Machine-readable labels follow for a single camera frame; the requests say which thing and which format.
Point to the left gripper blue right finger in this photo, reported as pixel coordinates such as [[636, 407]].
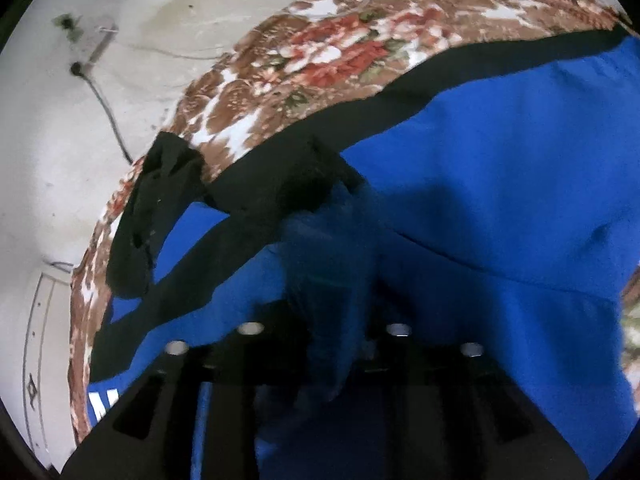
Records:
[[447, 411]]

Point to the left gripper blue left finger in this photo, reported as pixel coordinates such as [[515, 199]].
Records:
[[188, 416]]

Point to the blue and black hooded jacket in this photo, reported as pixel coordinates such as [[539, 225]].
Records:
[[424, 284]]

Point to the white wooden headboard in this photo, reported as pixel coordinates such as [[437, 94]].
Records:
[[46, 393]]

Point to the white wall power strip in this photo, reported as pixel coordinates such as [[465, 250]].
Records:
[[93, 35]]

